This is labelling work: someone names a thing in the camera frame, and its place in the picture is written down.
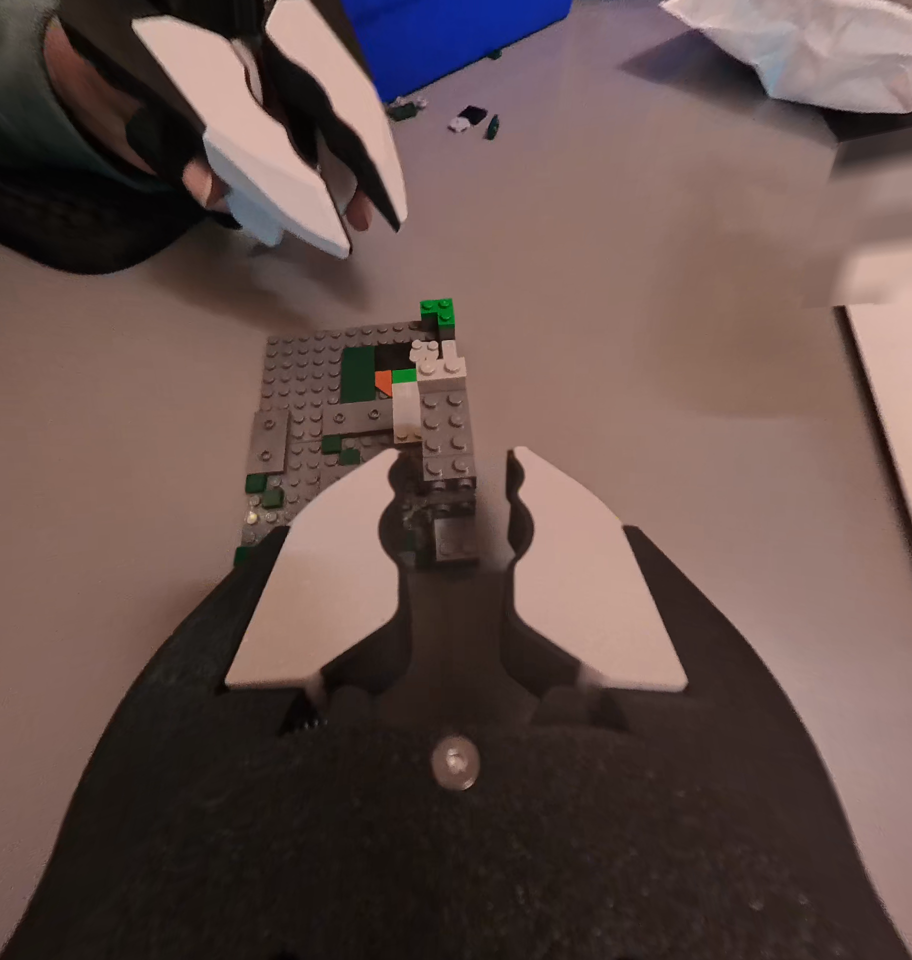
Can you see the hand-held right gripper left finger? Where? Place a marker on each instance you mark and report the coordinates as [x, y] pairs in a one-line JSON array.
[[328, 585]]

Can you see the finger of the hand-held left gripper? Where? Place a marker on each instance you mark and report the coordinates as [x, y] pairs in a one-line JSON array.
[[336, 75], [223, 97]]

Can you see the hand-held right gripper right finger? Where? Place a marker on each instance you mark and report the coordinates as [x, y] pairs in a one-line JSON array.
[[591, 592]]

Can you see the grey brick model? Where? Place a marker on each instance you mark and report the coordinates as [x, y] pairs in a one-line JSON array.
[[306, 390]]

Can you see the person's left hand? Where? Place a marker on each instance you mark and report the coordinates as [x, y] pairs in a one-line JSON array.
[[103, 90]]

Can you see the blue plastic bin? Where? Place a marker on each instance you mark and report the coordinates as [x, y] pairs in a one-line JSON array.
[[456, 37]]

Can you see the small black white brick piece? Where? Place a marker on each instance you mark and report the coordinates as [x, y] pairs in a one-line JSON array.
[[469, 116]]

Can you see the black mesh seat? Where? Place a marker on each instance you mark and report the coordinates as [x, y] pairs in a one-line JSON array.
[[66, 225]]

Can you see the white wooden book stand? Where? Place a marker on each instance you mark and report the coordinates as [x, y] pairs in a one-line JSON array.
[[906, 420]]

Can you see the numbered white paper bag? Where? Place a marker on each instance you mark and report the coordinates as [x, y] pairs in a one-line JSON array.
[[816, 52]]

